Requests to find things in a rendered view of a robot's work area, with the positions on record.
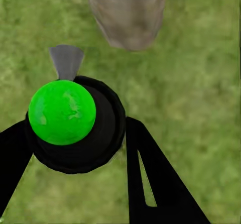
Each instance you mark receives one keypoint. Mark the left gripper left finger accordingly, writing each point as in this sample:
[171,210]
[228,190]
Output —
[15,155]

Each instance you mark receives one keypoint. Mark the pesticide atomizer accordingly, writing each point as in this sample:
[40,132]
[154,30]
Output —
[75,124]

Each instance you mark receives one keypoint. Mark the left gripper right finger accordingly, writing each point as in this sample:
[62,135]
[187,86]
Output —
[175,204]

